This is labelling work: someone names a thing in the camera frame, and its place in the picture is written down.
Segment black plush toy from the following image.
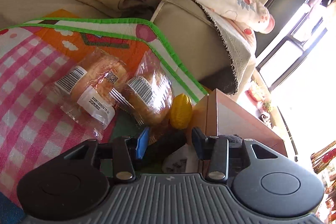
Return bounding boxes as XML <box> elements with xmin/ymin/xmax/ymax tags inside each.
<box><xmin>221</xmin><ymin>135</ymin><xmax>243</xmax><ymax>147</ymax></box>

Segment white battery charger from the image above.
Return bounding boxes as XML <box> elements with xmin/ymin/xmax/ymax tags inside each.
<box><xmin>162</xmin><ymin>144</ymin><xmax>199</xmax><ymax>174</ymax></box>

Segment beige sofa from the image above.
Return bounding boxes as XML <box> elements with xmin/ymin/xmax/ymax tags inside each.
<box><xmin>0</xmin><ymin>0</ymin><xmax>279</xmax><ymax>94</ymax></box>

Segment packaged bread with barcode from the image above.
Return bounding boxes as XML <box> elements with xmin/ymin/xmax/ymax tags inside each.
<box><xmin>42</xmin><ymin>48</ymin><xmax>129</xmax><ymax>140</ymax></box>

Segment packaged brown bun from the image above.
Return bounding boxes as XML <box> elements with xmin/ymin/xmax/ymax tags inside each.
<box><xmin>122</xmin><ymin>51</ymin><xmax>174</xmax><ymax>144</ymax></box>

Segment red plant bowl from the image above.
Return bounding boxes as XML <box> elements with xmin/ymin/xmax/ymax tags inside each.
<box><xmin>248</xmin><ymin>81</ymin><xmax>265</xmax><ymax>102</ymax></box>

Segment pink cardboard box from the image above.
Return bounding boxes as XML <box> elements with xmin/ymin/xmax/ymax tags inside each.
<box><xmin>185</xmin><ymin>89</ymin><xmax>287</xmax><ymax>173</ymax></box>

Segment colourful play mat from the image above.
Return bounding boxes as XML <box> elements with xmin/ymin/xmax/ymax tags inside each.
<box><xmin>0</xmin><ymin>9</ymin><xmax>210</xmax><ymax>224</ymax></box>

